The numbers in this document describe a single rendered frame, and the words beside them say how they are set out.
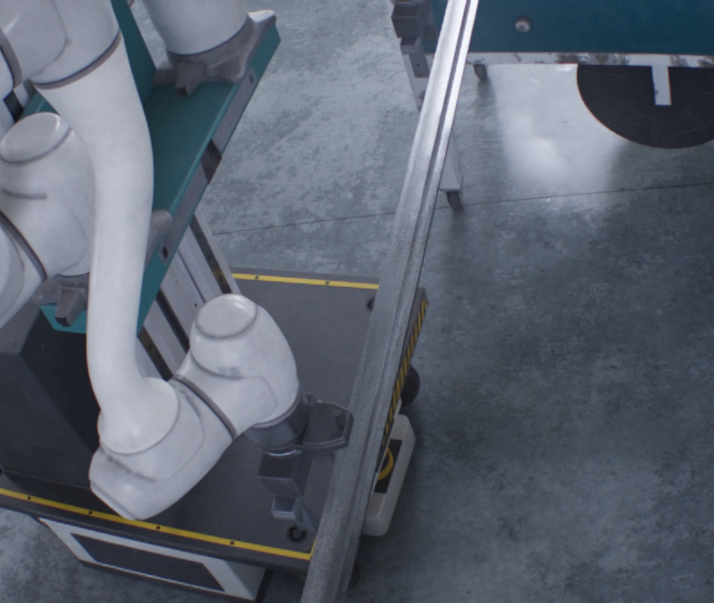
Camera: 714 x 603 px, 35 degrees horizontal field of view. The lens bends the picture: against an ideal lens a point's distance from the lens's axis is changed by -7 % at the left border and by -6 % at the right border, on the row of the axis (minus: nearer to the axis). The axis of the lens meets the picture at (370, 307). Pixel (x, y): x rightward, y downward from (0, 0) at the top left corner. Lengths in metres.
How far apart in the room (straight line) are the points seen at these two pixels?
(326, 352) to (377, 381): 0.64
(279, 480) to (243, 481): 0.86
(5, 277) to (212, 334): 0.32
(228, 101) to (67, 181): 0.45
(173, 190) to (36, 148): 0.32
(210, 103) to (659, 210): 1.44
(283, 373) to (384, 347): 0.53
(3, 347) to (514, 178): 1.58
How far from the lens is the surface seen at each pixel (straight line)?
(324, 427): 1.47
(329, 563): 1.70
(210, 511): 2.34
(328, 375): 2.44
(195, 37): 1.92
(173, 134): 1.89
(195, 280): 2.31
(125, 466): 1.31
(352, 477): 1.76
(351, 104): 3.48
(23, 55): 1.02
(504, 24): 2.62
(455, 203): 3.06
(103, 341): 1.23
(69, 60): 1.06
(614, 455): 2.60
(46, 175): 1.54
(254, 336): 1.31
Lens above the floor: 2.23
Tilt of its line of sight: 49 degrees down
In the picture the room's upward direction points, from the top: 20 degrees counter-clockwise
